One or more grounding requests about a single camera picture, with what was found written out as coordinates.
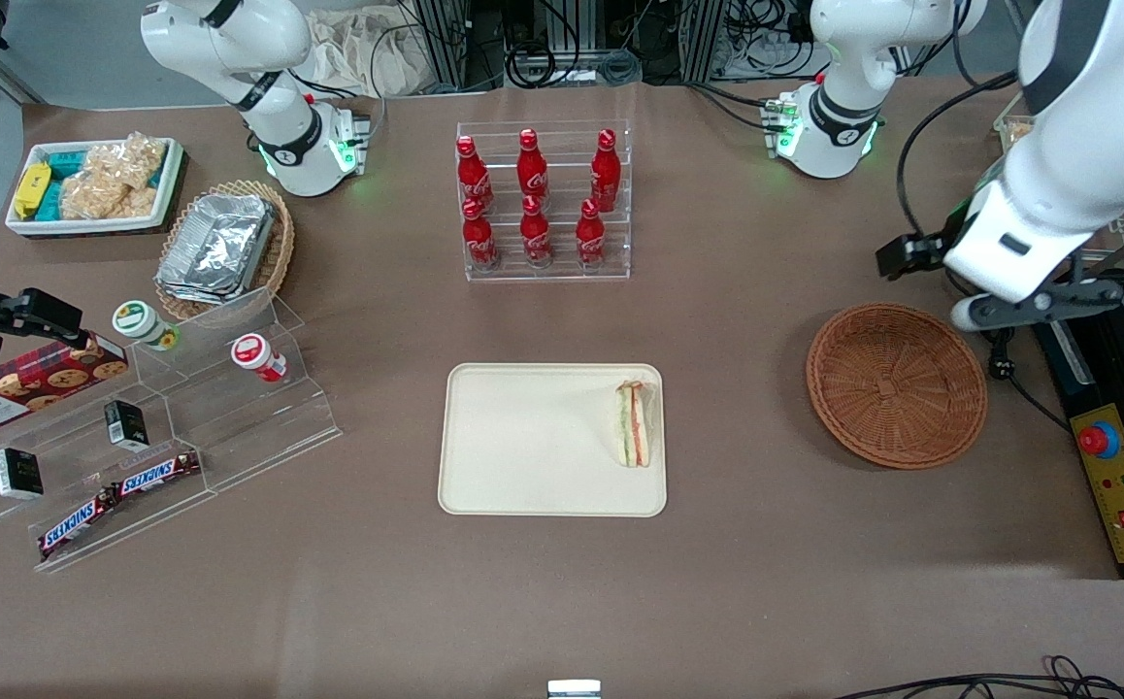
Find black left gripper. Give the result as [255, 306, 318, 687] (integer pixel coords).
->
[876, 199, 975, 283]

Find triangle sandwich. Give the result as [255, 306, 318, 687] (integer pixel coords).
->
[612, 380, 656, 470]

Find round brown wicker basket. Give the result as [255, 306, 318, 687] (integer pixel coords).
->
[805, 302, 989, 472]

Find oval light wicker basket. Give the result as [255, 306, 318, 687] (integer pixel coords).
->
[153, 179, 297, 322]

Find beige rectangular serving tray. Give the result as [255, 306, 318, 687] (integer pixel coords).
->
[437, 362, 669, 518]

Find red tartan cookie box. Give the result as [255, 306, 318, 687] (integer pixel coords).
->
[0, 332, 130, 438]

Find green lid white cup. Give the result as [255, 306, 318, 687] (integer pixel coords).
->
[112, 300, 181, 352]

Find small black white box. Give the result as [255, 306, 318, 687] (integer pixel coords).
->
[0, 447, 45, 501]
[103, 398, 150, 451]

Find yellow snack packet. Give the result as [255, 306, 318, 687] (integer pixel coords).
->
[13, 162, 52, 220]

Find clear bag of rice crackers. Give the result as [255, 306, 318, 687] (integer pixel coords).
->
[58, 132, 168, 221]

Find teal snack packets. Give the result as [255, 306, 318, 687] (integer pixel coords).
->
[36, 146, 89, 221]

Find stacked aluminium foil containers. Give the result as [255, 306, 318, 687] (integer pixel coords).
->
[155, 193, 278, 305]

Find white rectangular snack bin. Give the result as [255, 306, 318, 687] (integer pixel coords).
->
[5, 137, 186, 239]

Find brown snickers bar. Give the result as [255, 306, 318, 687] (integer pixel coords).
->
[37, 487, 122, 562]
[115, 450, 203, 499]

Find red lid white cup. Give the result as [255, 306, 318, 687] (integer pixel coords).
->
[230, 332, 288, 383]

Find clear acrylic stepped shelf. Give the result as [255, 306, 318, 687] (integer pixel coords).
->
[0, 285, 344, 575]

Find red emergency stop button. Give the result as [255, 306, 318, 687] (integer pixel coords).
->
[1077, 423, 1122, 460]

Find black yellow control box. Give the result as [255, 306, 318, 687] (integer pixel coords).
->
[1027, 291, 1124, 582]

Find red cola bottle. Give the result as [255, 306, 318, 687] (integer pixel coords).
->
[519, 194, 554, 269]
[516, 127, 550, 203]
[575, 198, 608, 269]
[455, 134, 495, 215]
[589, 128, 621, 214]
[461, 197, 501, 272]

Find clear acrylic bottle rack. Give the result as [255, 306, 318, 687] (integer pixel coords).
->
[455, 119, 632, 283]

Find beige crumpled cloth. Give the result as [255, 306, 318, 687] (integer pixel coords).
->
[302, 8, 429, 99]

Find black cable with plug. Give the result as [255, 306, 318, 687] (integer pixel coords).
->
[896, 70, 1073, 433]

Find black cables bundle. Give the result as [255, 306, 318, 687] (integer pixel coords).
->
[832, 654, 1124, 699]

